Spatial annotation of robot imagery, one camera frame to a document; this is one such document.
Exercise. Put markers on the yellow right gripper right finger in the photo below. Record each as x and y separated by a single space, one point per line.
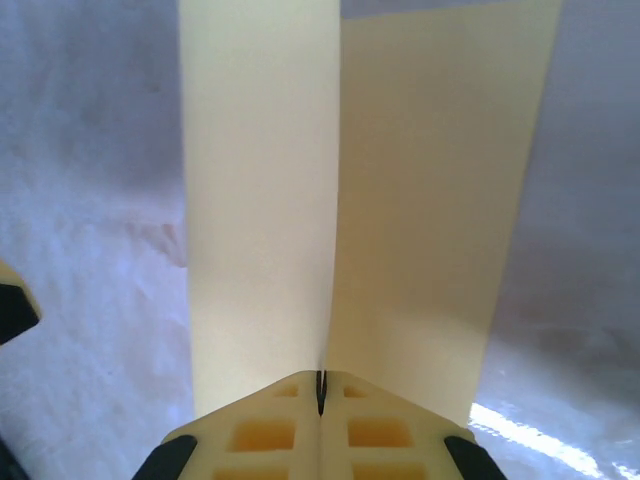
380 440

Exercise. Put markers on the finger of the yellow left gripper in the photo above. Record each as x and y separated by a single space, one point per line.
15 305

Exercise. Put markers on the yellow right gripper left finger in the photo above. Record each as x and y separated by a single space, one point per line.
260 440

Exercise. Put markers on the yellow square paper sheet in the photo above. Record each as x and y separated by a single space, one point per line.
260 200

